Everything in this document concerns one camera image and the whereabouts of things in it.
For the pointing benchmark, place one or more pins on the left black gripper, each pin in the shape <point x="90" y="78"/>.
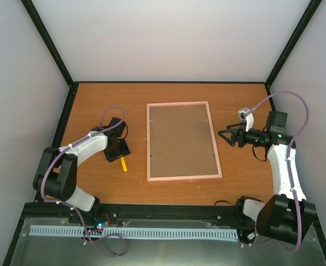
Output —
<point x="125" y="151"/>

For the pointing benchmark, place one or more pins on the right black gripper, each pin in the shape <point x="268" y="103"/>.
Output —
<point x="235" y="134"/>

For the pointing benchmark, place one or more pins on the yellow handled screwdriver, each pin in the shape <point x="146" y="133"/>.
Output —
<point x="123" y="164"/>

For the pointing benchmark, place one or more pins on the pink wooden picture frame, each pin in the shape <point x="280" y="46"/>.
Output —
<point x="179" y="178"/>

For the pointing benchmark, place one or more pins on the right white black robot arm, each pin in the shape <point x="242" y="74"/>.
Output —
<point x="287" y="216"/>

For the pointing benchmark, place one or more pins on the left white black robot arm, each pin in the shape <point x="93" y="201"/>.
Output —
<point x="56" y="175"/>

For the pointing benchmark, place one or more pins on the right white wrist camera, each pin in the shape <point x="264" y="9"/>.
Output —
<point x="246" y="116"/>

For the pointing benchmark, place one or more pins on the brown frame backing board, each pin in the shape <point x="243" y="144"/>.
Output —
<point x="180" y="140"/>

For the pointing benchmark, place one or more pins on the black aluminium cage frame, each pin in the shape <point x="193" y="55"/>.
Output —
<point x="38" y="208"/>

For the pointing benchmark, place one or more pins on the light blue cable duct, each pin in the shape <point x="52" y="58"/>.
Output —
<point x="137" y="233"/>

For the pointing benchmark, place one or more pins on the metal base plate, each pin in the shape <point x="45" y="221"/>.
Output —
<point x="115" y="250"/>

